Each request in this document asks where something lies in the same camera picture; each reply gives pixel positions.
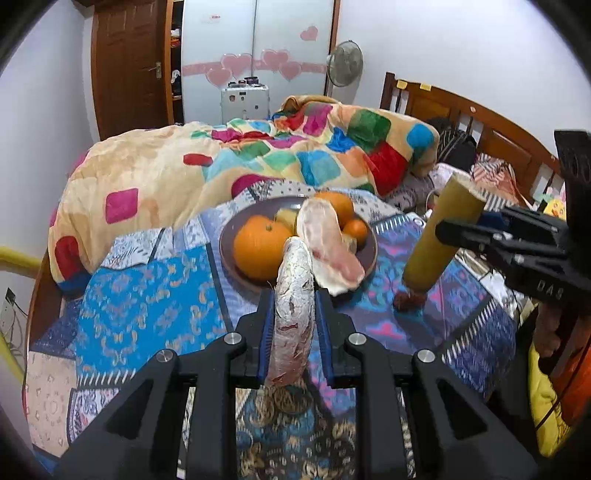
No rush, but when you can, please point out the long yellow sugarcane piece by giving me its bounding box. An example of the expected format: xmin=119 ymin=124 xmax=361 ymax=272
xmin=402 ymin=173 xmax=488 ymax=294

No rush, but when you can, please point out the dark red jujube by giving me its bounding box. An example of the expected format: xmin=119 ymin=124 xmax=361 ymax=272
xmin=393 ymin=291 xmax=427 ymax=312

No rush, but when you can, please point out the small orange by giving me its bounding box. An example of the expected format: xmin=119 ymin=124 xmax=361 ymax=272
xmin=342 ymin=218 xmax=370 ymax=249

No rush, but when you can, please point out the medium orange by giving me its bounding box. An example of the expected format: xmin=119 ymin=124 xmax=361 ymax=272
xmin=315 ymin=191 xmax=355 ymax=228

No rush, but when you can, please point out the short yellow sugarcane piece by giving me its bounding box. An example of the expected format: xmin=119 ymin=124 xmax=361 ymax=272
xmin=274 ymin=208 xmax=298 ymax=236

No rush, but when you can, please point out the pomelo segment peeled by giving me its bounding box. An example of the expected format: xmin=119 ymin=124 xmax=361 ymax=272
xmin=266 ymin=236 xmax=315 ymax=387

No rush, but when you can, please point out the large orange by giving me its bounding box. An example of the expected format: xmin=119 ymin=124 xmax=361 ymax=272
xmin=232 ymin=215 xmax=291 ymax=282

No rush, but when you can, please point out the wooden headboard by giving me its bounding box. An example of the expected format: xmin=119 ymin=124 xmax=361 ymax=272
xmin=380 ymin=72 xmax=560 ymax=201

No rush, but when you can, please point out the pink patterned pillow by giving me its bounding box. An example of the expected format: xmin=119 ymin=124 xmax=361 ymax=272
xmin=384 ymin=163 xmax=471 ymax=212

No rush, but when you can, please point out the black striped bag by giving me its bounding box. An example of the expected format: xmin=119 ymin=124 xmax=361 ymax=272
xmin=427 ymin=117 xmax=477 ymax=173

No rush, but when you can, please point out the blue patterned bed cover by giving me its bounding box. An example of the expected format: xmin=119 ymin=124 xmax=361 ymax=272
xmin=25 ymin=180 xmax=516 ymax=479

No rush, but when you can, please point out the purple round plate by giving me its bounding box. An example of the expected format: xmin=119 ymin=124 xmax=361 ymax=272
xmin=218 ymin=195 xmax=380 ymax=296

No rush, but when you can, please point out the standing electric fan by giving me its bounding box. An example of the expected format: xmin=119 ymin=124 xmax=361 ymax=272
xmin=327 ymin=40 xmax=363 ymax=87

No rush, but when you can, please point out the white box appliance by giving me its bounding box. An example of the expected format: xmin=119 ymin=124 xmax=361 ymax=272
xmin=221 ymin=77 xmax=270 ymax=123

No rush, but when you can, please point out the white wardrobe with hearts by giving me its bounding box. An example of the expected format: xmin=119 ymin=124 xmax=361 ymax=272
xmin=180 ymin=0 xmax=335 ymax=124

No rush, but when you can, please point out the colourful patchwork blanket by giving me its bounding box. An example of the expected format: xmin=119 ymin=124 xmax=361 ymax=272
xmin=47 ymin=95 xmax=440 ymax=292

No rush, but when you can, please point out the brown wooden door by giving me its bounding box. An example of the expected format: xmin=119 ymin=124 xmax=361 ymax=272
xmin=91 ymin=0 xmax=167 ymax=140

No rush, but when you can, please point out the yellow chair frame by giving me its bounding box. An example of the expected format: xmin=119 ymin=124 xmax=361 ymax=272
xmin=1 ymin=245 xmax=43 ymax=382

